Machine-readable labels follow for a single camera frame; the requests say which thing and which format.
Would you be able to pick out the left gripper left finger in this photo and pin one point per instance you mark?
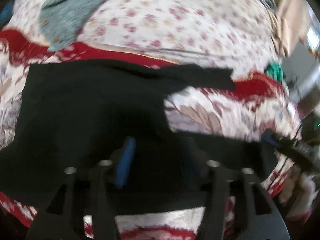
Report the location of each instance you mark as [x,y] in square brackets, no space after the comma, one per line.
[85,191]

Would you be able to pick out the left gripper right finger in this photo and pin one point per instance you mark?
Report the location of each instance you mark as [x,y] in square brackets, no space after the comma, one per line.
[255,213]

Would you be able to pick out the black pants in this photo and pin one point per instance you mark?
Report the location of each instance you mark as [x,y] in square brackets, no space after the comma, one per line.
[76,114]

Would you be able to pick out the red white floral blanket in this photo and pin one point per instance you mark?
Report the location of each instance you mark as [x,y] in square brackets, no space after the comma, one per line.
[257,104]

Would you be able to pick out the green item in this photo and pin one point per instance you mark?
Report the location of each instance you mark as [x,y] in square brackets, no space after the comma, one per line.
[275,72]

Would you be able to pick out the beige cloth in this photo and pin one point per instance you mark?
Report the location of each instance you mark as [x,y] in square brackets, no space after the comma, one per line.
[290,23]

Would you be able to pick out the floral bed sheet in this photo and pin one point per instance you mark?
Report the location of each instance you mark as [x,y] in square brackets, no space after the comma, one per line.
[235,34]

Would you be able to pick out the teal fleece jacket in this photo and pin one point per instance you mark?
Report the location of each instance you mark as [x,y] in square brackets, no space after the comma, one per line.
[61,20]

